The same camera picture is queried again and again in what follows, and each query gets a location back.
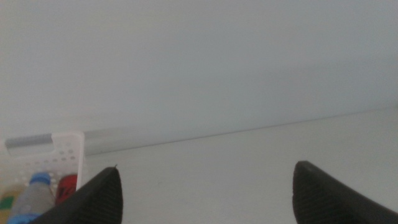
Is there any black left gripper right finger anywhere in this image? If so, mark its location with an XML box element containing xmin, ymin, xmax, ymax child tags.
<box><xmin>292</xmin><ymin>160</ymin><xmax>398</xmax><ymax>224</ymax></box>

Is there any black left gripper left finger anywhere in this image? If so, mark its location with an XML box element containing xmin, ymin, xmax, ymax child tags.
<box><xmin>29</xmin><ymin>166</ymin><xmax>124</xmax><ymax>224</ymax></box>

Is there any red bottle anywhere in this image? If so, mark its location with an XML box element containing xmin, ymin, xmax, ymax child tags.
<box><xmin>55</xmin><ymin>174</ymin><xmax>78</xmax><ymax>206</ymax></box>

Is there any clear water bottle blue cap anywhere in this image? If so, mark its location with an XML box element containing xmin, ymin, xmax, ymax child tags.
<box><xmin>6</xmin><ymin>172</ymin><xmax>57</xmax><ymax>224</ymax></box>

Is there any yellow tea bottle white cap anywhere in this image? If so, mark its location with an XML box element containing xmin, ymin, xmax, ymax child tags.
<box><xmin>0</xmin><ymin>185</ymin><xmax>32</xmax><ymax>224</ymax></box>

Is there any white perforated plastic basket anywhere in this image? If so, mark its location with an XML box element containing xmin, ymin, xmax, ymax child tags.
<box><xmin>0</xmin><ymin>131</ymin><xmax>86</xmax><ymax>224</ymax></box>

